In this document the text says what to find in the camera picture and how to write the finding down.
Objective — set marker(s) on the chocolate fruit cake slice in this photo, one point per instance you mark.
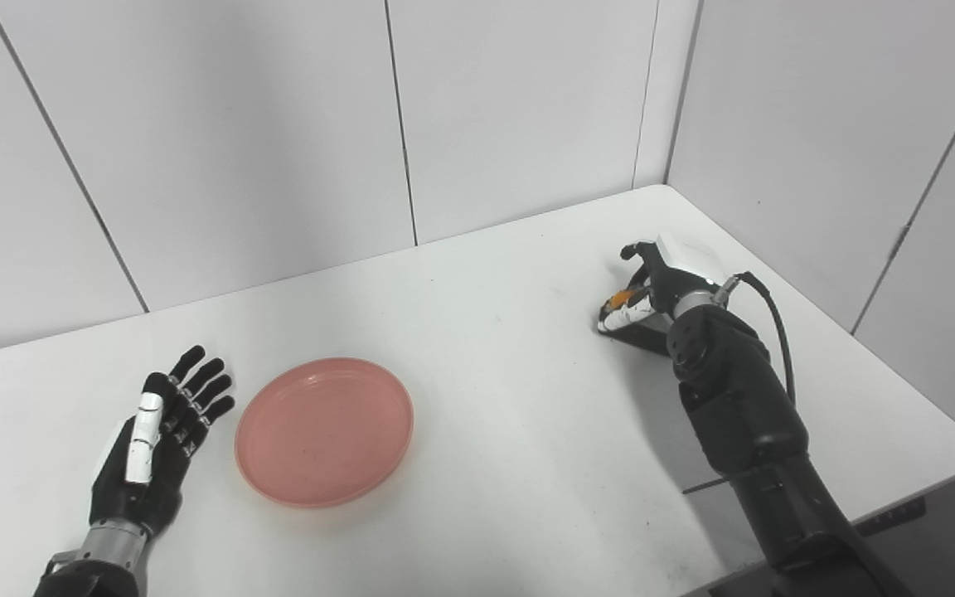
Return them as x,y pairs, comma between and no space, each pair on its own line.
650,342

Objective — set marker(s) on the black table frame part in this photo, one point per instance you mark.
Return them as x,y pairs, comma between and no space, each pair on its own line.
892,516

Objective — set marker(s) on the pink round plate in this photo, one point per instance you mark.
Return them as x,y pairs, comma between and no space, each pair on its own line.
324,431

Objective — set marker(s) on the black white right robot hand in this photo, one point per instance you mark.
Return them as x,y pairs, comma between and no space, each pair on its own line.
676,278

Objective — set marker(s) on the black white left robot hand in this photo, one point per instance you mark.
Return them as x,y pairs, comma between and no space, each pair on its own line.
142,489

